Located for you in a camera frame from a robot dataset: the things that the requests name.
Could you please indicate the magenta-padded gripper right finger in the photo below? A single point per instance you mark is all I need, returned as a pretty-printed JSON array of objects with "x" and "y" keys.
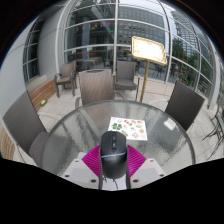
[{"x": 146, "y": 171}]

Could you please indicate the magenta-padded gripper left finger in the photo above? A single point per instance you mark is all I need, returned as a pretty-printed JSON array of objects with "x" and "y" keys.
[{"x": 81, "y": 171}]

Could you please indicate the black computer mouse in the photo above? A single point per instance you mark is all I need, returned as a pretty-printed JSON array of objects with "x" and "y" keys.
[{"x": 114, "y": 153}]

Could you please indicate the colourful picture menu card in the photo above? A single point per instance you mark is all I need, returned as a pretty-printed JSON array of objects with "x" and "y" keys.
[{"x": 128, "y": 128}]

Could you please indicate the grey wicker chair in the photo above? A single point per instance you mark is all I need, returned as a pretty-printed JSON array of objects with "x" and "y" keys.
[
  {"x": 21, "y": 123},
  {"x": 126, "y": 71},
  {"x": 66, "y": 71},
  {"x": 96, "y": 86},
  {"x": 185, "y": 105}
]

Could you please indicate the wooden slat bench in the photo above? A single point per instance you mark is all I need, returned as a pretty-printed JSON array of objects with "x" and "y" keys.
[
  {"x": 7, "y": 145},
  {"x": 43, "y": 93}
]

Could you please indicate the green metal folding furniture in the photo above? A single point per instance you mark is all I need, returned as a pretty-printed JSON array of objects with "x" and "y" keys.
[{"x": 218, "y": 126}]

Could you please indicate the gold-framed menu stand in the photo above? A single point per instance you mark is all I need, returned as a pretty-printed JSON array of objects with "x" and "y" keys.
[{"x": 148, "y": 50}]

